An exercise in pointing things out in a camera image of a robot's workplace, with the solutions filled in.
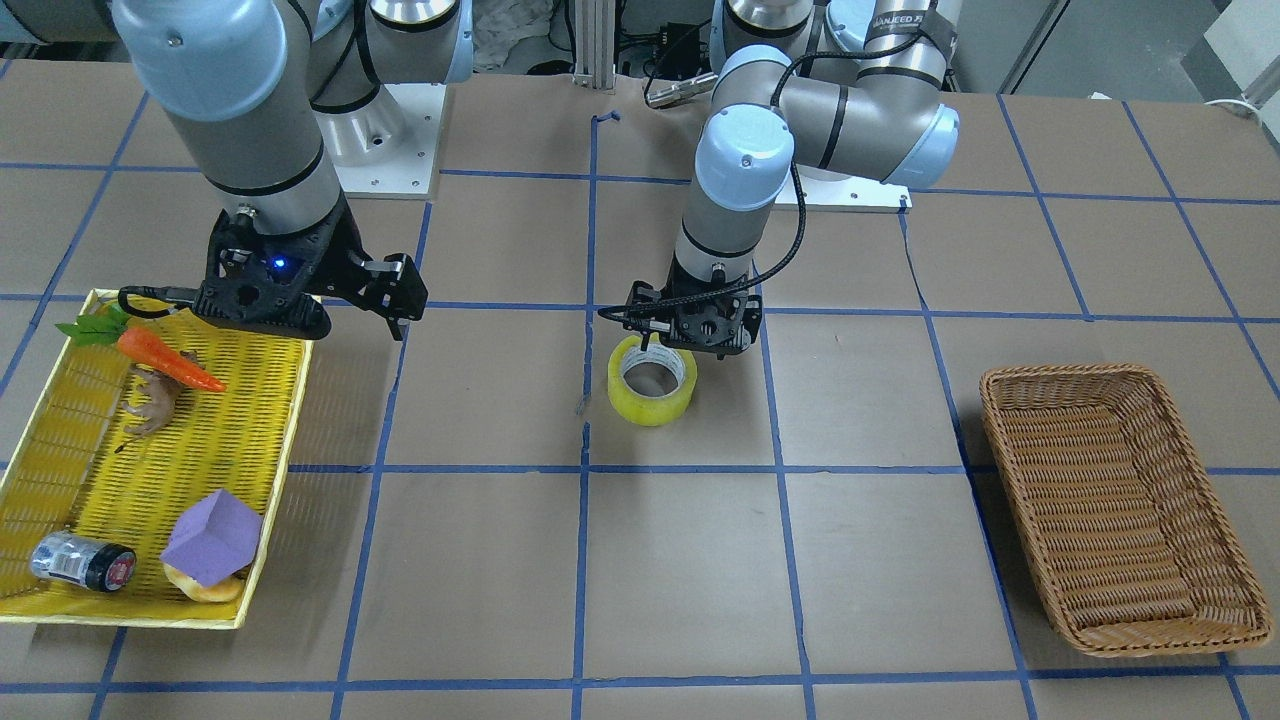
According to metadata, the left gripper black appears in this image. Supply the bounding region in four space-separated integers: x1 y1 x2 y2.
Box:
598 260 763 366

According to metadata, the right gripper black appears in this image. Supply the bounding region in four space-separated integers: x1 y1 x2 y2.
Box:
192 200 428 342

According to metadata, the yellow tape roll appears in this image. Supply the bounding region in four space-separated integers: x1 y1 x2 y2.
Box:
607 334 698 427

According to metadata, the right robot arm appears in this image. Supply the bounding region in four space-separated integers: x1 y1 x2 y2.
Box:
3 1 474 340

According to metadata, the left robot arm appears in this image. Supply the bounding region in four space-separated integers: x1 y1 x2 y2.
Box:
599 1 961 357

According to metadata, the brown toy animal figure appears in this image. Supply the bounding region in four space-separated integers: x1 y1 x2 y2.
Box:
113 363 186 454

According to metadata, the purple foam cube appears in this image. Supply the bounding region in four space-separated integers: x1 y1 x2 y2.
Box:
160 489 264 587

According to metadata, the orange toy carrot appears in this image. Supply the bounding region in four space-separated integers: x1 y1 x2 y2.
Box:
55 302 227 393

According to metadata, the yellow woven basket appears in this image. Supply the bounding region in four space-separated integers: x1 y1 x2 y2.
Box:
1 313 314 630

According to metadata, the toy bread croissant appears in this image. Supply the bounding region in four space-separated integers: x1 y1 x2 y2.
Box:
163 562 246 603

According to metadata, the brown wicker basket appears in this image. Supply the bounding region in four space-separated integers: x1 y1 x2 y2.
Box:
979 363 1276 659

